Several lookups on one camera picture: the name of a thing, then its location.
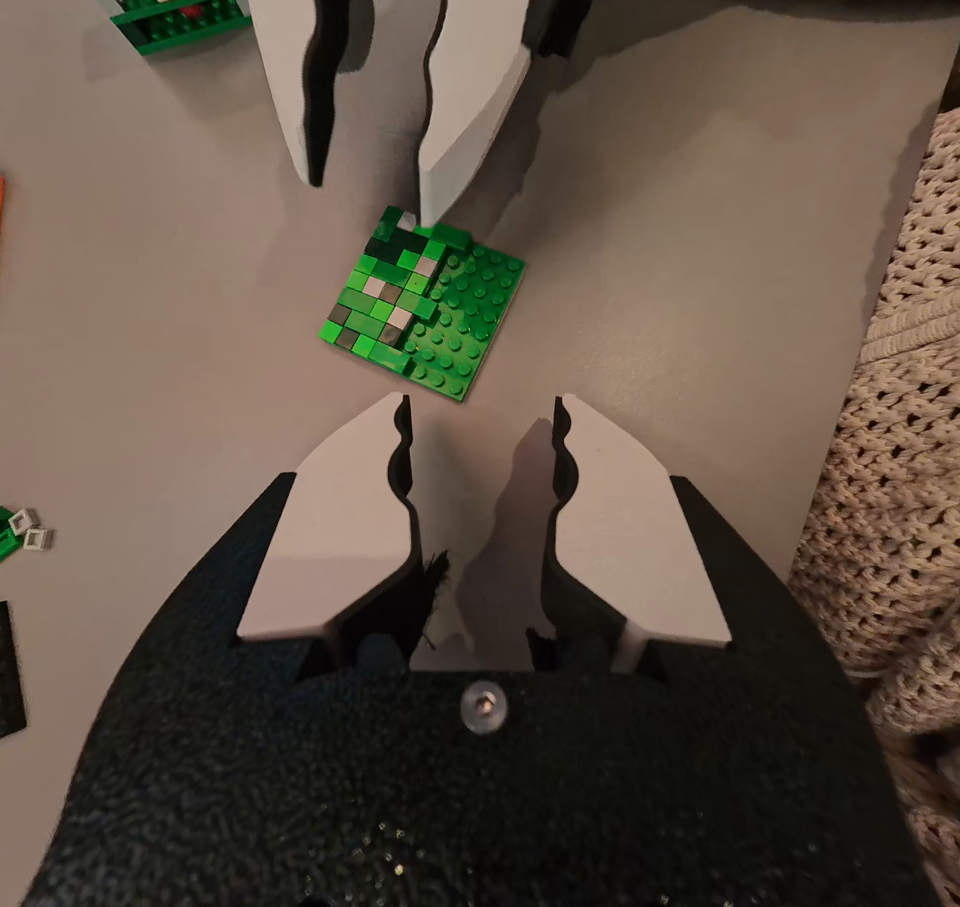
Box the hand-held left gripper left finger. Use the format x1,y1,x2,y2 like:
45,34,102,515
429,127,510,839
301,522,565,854
236,391,425,661

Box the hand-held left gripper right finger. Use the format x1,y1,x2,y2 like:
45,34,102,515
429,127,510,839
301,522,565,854
540,393,734,674

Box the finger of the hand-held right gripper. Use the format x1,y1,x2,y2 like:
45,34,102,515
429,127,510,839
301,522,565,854
240,0,376,190
416,0,543,226

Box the green mosaic lego plate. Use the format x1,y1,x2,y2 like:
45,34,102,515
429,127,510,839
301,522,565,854
318,205,475,379

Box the scattered loose lego pieces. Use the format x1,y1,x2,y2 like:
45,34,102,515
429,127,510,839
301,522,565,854
0,505,55,565

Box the green lego frame build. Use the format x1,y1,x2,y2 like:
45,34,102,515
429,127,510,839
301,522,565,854
52,0,254,57

